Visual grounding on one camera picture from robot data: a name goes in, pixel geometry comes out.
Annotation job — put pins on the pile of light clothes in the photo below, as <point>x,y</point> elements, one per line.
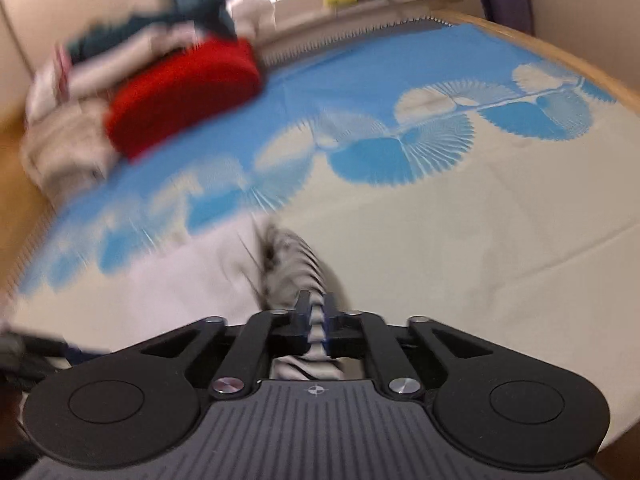
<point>65,160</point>

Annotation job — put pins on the white black striped small garment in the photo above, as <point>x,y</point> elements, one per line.
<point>290,270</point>

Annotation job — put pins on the red knitted garment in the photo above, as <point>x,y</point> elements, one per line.
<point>185,95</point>

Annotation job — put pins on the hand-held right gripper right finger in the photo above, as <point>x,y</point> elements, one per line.
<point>327,324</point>

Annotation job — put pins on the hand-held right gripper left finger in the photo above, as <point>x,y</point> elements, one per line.
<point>303,322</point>

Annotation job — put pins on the blue white printed blanket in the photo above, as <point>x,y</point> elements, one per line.
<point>425,185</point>

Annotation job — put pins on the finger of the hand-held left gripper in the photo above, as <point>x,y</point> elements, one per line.
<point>75,352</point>

